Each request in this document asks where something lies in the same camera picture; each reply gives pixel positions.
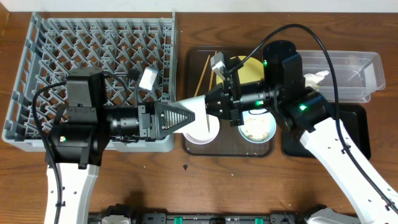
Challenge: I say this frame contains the white cup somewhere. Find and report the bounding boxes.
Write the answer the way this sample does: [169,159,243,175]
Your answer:
[170,95,210,134]

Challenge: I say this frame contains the light blue bowl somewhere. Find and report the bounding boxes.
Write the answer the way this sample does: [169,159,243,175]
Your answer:
[238,109,277,144]

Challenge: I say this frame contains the yellow round plate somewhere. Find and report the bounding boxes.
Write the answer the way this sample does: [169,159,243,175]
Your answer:
[210,56,264,85]

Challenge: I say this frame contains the black rectangular tray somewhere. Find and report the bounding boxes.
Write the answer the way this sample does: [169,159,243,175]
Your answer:
[282,103,371,160]

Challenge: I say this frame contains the white pink shallow bowl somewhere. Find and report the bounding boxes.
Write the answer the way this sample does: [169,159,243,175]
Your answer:
[183,115,220,145]

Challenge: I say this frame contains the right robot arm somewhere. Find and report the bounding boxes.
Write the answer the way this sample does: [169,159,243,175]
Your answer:
[205,35,397,223]

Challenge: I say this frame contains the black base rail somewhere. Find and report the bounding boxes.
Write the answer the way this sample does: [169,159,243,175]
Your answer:
[86,204,361,224]

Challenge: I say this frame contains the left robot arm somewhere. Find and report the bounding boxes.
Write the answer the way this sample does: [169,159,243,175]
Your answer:
[37,67,195,223]

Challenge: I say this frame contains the clear plastic waste bin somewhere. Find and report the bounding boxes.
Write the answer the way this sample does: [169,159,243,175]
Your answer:
[299,50,386,103]

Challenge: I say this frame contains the white tissue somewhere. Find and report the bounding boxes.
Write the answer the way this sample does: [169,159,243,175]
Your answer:
[304,70,330,91]

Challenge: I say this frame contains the grey plastic dishwasher rack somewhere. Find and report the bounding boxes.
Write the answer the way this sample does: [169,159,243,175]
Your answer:
[2,13,178,152]

